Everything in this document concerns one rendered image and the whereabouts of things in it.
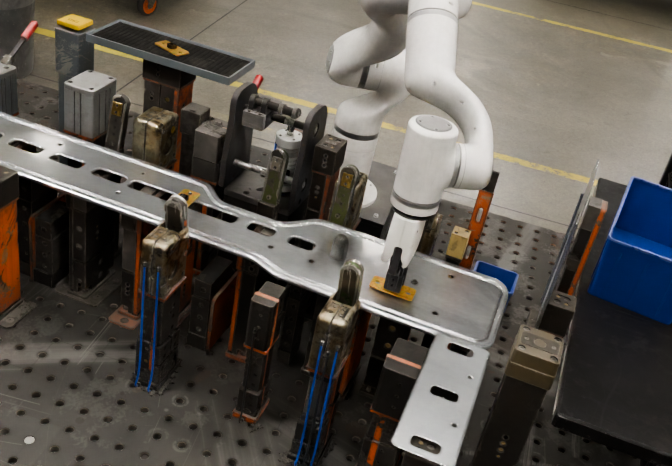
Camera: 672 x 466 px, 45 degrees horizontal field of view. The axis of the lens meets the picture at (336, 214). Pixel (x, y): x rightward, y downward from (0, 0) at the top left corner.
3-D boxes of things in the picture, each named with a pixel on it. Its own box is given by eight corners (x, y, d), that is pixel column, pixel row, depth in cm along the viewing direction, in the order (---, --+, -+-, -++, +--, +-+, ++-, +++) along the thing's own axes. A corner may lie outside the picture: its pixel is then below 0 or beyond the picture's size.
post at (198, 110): (169, 256, 200) (180, 107, 179) (179, 246, 204) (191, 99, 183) (187, 262, 199) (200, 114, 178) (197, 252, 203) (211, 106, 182)
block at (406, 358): (342, 479, 151) (371, 366, 137) (361, 438, 160) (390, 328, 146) (391, 499, 149) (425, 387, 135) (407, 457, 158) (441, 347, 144)
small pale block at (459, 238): (411, 370, 179) (451, 233, 160) (415, 361, 182) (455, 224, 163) (426, 376, 179) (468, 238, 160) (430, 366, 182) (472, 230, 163)
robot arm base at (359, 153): (323, 163, 231) (336, 105, 222) (385, 187, 227) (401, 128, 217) (295, 191, 216) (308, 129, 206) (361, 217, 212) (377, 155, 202)
